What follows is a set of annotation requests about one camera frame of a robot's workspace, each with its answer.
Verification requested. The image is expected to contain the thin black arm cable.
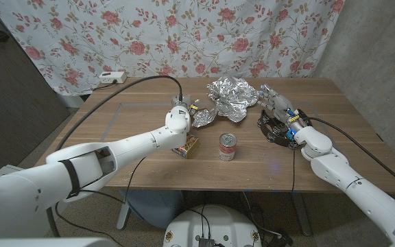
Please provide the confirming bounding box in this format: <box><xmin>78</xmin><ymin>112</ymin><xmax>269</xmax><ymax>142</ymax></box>
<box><xmin>53</xmin><ymin>156</ymin><xmax>147</xmax><ymax>247</ymax></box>
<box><xmin>290</xmin><ymin>147</ymin><xmax>297</xmax><ymax>193</ymax></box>

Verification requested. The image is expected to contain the grey table leg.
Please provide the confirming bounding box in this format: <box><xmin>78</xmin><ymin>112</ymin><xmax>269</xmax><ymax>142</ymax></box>
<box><xmin>291</xmin><ymin>191</ymin><xmax>313</xmax><ymax>237</ymax></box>

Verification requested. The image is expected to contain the floral backdrop cloth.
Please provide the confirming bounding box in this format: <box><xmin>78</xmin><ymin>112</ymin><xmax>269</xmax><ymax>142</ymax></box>
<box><xmin>0</xmin><ymin>0</ymin><xmax>346</xmax><ymax>97</ymax></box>

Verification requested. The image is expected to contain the white power strip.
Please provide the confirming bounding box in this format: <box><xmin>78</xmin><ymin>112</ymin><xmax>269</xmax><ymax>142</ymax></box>
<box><xmin>98</xmin><ymin>71</ymin><xmax>128</xmax><ymax>84</ymax></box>

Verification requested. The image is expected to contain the white table leg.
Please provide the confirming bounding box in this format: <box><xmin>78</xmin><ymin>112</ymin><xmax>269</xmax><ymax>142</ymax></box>
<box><xmin>116</xmin><ymin>202</ymin><xmax>132</xmax><ymax>230</ymax></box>

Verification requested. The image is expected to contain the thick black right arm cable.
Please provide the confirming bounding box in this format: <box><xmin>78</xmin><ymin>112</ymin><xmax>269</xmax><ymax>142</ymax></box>
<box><xmin>309</xmin><ymin>116</ymin><xmax>395</xmax><ymax>196</ymax></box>

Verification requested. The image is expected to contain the small crumpled aluminum foil piece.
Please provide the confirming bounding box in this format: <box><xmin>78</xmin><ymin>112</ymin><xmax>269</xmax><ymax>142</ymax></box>
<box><xmin>191</xmin><ymin>107</ymin><xmax>219</xmax><ymax>129</ymax></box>

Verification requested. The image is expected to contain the small black torso box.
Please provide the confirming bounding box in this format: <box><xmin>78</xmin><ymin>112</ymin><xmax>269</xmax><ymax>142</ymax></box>
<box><xmin>197</xmin><ymin>235</ymin><xmax>216</xmax><ymax>247</ymax></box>

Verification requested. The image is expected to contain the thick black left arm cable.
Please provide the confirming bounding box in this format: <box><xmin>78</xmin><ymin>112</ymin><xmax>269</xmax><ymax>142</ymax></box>
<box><xmin>46</xmin><ymin>75</ymin><xmax>184</xmax><ymax>237</ymax></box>

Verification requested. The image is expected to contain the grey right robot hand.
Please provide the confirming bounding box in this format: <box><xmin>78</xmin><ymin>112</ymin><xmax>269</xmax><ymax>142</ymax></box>
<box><xmin>257</xmin><ymin>84</ymin><xmax>301</xmax><ymax>127</ymax></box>

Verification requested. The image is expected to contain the dark wooden door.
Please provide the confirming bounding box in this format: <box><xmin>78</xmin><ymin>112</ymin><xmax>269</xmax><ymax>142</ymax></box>
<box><xmin>0</xmin><ymin>0</ymin><xmax>71</xmax><ymax>183</ymax></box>

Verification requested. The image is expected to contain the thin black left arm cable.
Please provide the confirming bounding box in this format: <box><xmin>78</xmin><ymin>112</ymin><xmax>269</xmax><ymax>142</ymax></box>
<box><xmin>53</xmin><ymin>156</ymin><xmax>147</xmax><ymax>247</ymax></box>

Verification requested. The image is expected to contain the black power strip cable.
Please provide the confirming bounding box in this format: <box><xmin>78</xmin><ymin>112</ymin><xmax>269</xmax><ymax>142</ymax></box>
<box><xmin>93</xmin><ymin>79</ymin><xmax>118</xmax><ymax>92</ymax></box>

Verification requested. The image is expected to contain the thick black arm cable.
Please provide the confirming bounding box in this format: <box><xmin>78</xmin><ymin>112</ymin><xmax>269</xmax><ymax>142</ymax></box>
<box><xmin>309</xmin><ymin>116</ymin><xmax>395</xmax><ymax>196</ymax></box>
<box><xmin>46</xmin><ymin>75</ymin><xmax>184</xmax><ymax>237</ymax></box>

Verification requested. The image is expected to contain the black torso cable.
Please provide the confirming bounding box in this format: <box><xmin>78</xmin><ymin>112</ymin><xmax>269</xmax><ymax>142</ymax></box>
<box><xmin>187</xmin><ymin>204</ymin><xmax>212</xmax><ymax>238</ymax></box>

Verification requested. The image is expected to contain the red white soup can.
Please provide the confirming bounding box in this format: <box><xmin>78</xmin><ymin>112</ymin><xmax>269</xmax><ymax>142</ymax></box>
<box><xmin>218</xmin><ymin>132</ymin><xmax>238</xmax><ymax>162</ymax></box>

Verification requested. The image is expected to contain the large crumpled aluminum foil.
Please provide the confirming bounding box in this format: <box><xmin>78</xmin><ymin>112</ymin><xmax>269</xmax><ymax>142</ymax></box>
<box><xmin>206</xmin><ymin>75</ymin><xmax>261</xmax><ymax>124</ymax></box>

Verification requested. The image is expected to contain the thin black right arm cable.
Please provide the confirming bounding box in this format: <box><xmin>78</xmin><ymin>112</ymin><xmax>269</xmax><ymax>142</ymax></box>
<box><xmin>290</xmin><ymin>147</ymin><xmax>297</xmax><ymax>193</ymax></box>

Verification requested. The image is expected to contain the yellow blue Spam box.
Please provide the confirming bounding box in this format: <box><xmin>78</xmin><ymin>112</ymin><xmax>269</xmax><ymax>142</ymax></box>
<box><xmin>171</xmin><ymin>132</ymin><xmax>200</xmax><ymax>159</ymax></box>

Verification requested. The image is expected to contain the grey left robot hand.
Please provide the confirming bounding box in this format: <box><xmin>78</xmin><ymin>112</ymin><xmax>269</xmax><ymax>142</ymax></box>
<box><xmin>171</xmin><ymin>95</ymin><xmax>200</xmax><ymax>113</ymax></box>

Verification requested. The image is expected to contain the white floor board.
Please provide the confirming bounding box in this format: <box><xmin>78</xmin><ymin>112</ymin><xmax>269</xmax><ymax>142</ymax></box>
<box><xmin>0</xmin><ymin>163</ymin><xmax>23</xmax><ymax>178</ymax></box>

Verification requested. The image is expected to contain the grey stool under table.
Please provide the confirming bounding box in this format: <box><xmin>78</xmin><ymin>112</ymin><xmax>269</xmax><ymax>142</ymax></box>
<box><xmin>125</xmin><ymin>189</ymin><xmax>184</xmax><ymax>230</ymax></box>

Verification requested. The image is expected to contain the white robot torso base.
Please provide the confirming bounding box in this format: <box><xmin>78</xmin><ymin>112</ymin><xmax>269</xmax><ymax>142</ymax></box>
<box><xmin>163</xmin><ymin>204</ymin><xmax>263</xmax><ymax>247</ymax></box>

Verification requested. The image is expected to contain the black tambourine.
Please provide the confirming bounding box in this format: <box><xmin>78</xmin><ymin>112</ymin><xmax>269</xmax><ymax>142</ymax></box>
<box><xmin>257</xmin><ymin>108</ymin><xmax>313</xmax><ymax>150</ymax></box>

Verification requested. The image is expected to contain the black power adapter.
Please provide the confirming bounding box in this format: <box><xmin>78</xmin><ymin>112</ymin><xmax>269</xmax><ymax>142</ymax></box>
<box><xmin>269</xmin><ymin>228</ymin><xmax>294</xmax><ymax>247</ymax></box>

